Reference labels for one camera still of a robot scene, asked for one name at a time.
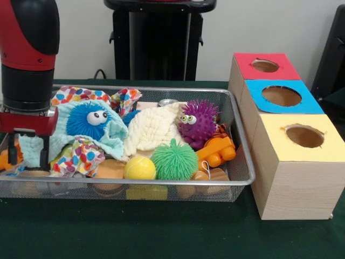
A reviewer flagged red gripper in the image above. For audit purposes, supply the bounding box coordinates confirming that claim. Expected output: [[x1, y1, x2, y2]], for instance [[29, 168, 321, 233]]
[[0, 107, 59, 172]]

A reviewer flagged small orange plastic toy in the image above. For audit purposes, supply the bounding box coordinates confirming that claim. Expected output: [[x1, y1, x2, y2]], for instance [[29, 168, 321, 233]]
[[0, 141, 23, 171]]

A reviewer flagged blue spiky rubber ball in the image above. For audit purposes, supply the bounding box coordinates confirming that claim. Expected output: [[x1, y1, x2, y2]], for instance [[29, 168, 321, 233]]
[[66, 101, 114, 140], [122, 110, 141, 128]]

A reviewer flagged shallow clear mesh bin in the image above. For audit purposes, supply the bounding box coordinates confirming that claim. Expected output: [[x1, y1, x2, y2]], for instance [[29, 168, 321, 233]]
[[0, 84, 257, 203]]

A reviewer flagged wooden box with three holes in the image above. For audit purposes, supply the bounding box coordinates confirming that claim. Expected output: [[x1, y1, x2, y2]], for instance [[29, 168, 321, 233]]
[[229, 52, 345, 221]]

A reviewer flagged small colourful dotted cloth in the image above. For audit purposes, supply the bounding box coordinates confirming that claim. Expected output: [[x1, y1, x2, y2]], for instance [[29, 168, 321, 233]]
[[53, 138, 106, 178]]

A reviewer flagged large colourful dotted cloth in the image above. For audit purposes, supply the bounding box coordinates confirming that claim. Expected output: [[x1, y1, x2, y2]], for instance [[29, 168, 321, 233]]
[[52, 85, 143, 117]]

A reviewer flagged tan orange ball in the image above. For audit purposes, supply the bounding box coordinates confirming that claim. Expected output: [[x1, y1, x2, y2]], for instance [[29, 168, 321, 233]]
[[93, 159, 126, 189]]

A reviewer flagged mint green cloth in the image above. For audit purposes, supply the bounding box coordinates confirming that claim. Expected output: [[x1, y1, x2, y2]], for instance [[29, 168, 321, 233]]
[[19, 100, 129, 168]]

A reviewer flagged yellow ball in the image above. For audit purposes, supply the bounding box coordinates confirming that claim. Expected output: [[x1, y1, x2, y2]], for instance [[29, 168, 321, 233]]
[[124, 156, 157, 180]]

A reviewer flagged cream white cloth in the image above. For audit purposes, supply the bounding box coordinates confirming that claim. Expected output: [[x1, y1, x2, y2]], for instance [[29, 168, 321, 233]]
[[123, 103, 187, 160]]

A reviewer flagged green spiky rubber ball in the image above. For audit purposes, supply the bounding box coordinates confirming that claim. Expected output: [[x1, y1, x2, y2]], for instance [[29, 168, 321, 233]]
[[150, 139, 199, 181]]

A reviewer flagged dark green table cloth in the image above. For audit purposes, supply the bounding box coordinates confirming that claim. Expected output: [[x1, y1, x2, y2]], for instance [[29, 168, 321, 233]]
[[0, 78, 345, 259]]

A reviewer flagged purple spiky ball with eyes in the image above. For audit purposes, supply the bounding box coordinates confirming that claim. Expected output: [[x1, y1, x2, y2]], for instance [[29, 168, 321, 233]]
[[177, 99, 220, 150]]

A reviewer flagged orange toy building block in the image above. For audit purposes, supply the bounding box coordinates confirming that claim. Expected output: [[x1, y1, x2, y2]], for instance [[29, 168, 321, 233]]
[[195, 134, 236, 172]]

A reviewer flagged black panel stand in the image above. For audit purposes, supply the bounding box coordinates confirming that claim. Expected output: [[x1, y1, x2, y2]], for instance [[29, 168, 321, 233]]
[[313, 5, 345, 100]]

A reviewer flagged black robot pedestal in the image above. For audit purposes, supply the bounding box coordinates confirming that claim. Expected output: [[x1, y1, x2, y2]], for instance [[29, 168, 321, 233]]
[[104, 0, 216, 81]]

